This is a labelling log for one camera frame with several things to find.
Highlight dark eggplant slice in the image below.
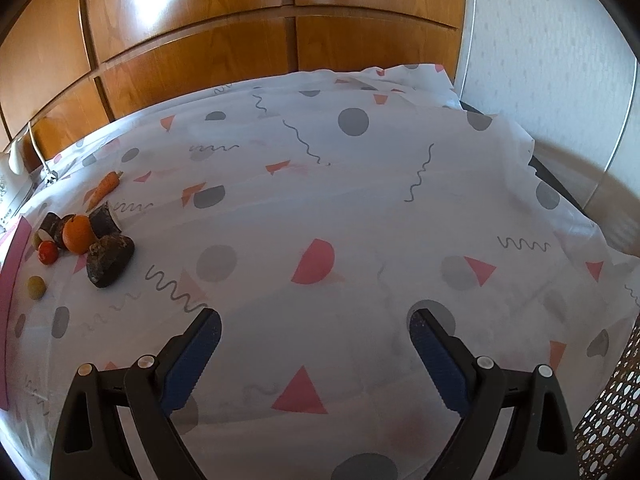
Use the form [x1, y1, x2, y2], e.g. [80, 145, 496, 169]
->
[89, 202, 122, 240]

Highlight orange carrot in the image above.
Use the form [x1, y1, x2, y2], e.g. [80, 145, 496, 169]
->
[86, 171, 122, 211]

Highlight dark eggplant piece tan face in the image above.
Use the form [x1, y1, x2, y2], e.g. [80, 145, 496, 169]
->
[37, 212, 74, 250]

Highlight white patterned tablecloth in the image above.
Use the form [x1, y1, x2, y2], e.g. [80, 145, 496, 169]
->
[1, 64, 639, 479]

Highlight white ceramic electric kettle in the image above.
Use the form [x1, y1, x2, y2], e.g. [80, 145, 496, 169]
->
[1, 145, 29, 214]

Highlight pink-edged cardboard tray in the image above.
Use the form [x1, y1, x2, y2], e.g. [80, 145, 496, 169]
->
[0, 216, 32, 411]

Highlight small red tomato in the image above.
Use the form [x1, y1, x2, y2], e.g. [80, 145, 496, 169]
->
[38, 240, 58, 266]

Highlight large dark brown fruit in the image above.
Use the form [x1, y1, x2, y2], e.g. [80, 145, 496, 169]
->
[86, 233, 136, 288]

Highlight small tan round fruit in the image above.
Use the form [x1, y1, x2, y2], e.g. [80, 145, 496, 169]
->
[27, 275, 47, 300]

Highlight perforated chair back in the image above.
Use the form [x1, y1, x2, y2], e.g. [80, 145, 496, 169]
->
[575, 320, 639, 479]

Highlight orange tangerine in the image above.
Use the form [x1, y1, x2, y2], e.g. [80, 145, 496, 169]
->
[62, 214, 96, 255]

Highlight white kettle power cord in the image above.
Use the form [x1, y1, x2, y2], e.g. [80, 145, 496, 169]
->
[25, 120, 61, 183]

